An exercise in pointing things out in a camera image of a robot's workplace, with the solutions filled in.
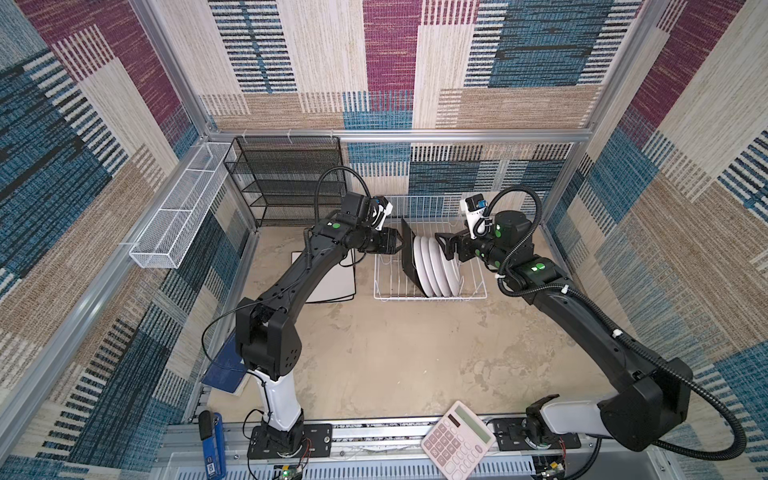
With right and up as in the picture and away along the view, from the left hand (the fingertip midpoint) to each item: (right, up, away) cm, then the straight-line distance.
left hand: (400, 239), depth 82 cm
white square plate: (-19, -15, +17) cm, 30 cm away
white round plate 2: (+8, -7, +5) cm, 12 cm away
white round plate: (+5, -5, +5) cm, 8 cm away
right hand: (+13, +2, -6) cm, 14 cm away
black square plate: (+2, -5, +5) cm, 7 cm away
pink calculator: (+14, -49, -11) cm, 52 cm away
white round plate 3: (+11, -7, +5) cm, 14 cm away
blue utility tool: (-44, -50, -12) cm, 68 cm away
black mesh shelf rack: (-39, +22, +26) cm, 52 cm away
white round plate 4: (+16, -10, +7) cm, 20 cm away
